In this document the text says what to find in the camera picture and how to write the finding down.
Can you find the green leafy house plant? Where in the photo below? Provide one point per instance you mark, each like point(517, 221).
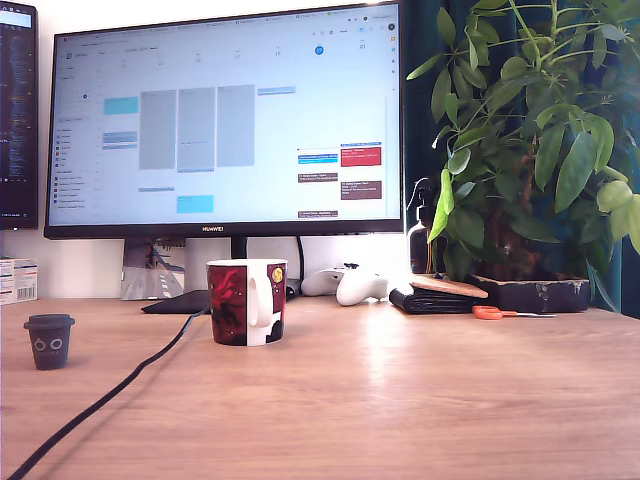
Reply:
point(540, 150)

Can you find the white printed cardboard box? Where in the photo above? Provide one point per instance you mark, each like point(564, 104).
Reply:
point(17, 282)

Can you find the cork coaster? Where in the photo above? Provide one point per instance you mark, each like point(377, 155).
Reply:
point(450, 287)

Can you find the printed picture card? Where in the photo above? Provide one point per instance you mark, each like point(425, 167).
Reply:
point(150, 275)

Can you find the black Huawei computer monitor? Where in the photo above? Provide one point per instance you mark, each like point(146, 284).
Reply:
point(225, 125)

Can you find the red and white coffee mug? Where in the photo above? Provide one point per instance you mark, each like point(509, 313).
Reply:
point(230, 305)

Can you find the white game controller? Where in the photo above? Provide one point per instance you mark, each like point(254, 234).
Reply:
point(357, 290)

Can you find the black leather wallet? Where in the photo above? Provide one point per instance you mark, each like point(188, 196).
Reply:
point(430, 302)

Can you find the black planter box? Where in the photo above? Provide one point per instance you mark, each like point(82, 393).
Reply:
point(540, 295)

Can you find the dark spray bottle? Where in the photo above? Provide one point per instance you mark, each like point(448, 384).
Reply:
point(419, 245)

